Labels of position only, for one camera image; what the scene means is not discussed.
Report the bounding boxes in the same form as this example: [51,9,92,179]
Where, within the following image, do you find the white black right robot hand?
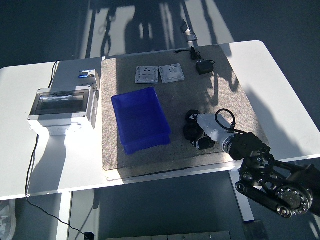
[183,109,235,151]

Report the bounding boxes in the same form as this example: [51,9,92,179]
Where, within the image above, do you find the large black hex nut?
[183,123,201,141]

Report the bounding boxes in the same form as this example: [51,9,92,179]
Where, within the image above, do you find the small black hex nut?
[185,109,199,123]

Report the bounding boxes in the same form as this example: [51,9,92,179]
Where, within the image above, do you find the blue plastic box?
[110,86,172,156]

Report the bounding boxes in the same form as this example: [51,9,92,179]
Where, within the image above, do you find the grey-brown mat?
[100,44,270,181]

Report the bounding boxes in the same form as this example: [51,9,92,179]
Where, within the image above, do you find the black power adapter plug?
[195,59,216,76]

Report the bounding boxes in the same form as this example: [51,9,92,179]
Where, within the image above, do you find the white socket panel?
[158,62,186,84]
[134,65,160,85]

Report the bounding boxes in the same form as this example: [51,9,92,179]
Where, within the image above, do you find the white table leg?
[56,192,73,240]
[229,171,256,223]

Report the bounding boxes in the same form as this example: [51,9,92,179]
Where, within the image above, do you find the grey table foot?
[241,219,270,240]

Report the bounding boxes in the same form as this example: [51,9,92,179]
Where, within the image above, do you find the white shoe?
[0,199,17,240]

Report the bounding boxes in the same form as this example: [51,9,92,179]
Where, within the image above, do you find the black adapter cord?
[174,46,216,66]

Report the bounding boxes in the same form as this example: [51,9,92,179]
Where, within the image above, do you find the silver metal bracket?
[179,17,198,42]

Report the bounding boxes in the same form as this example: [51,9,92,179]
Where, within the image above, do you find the white enclosure with clear lid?
[26,84,101,137]

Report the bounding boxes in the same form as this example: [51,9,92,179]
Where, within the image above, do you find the long black power cable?
[24,60,88,236]

